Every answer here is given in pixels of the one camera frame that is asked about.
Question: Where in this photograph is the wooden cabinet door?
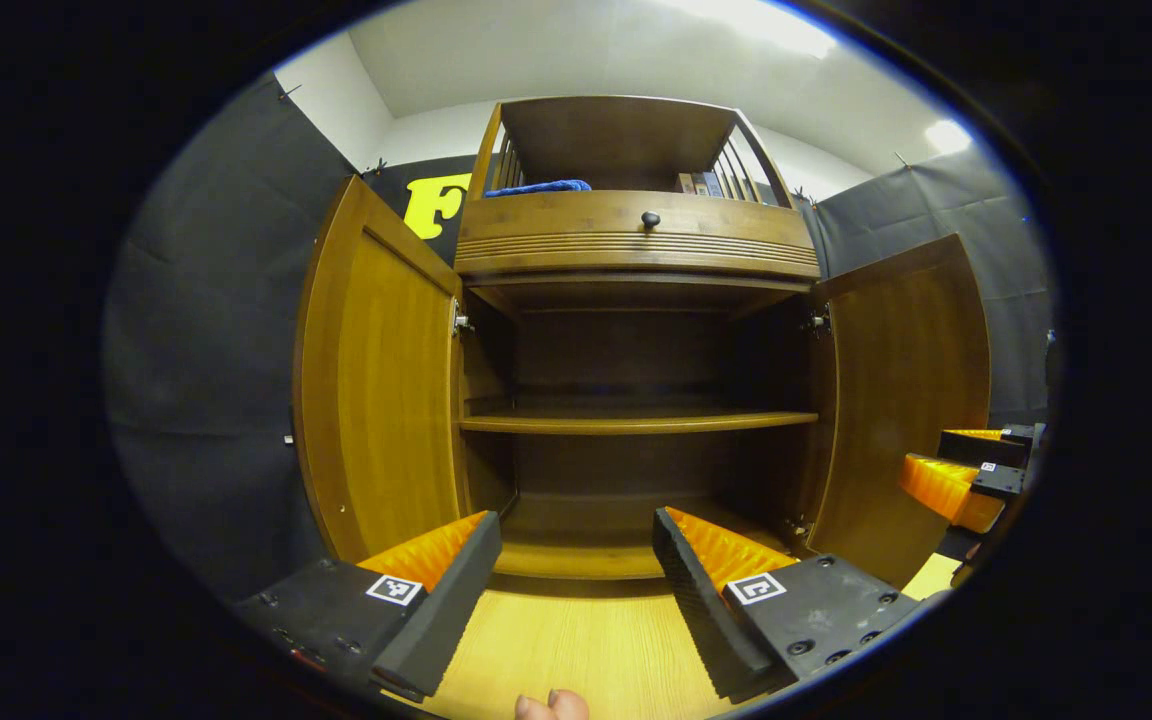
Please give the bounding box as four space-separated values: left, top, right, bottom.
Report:
804 235 992 589
293 175 472 564

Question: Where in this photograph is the wooden inner shelf board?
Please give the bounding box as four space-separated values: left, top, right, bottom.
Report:
459 410 819 436

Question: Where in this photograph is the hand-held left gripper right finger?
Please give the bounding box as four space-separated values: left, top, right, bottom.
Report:
651 507 927 704

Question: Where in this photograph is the wooden cabinet drawer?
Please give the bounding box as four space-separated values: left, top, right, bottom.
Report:
454 190 822 281

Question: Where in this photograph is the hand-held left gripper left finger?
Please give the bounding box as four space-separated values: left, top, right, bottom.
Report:
234 510 502 703

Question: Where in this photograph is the wooden double-door shoe cabinet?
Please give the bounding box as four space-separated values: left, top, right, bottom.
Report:
454 95 822 581

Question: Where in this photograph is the blue cloth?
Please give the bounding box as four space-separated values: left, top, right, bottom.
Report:
484 179 593 198

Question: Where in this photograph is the black backdrop cloth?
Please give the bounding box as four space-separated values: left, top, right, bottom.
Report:
106 75 1055 601

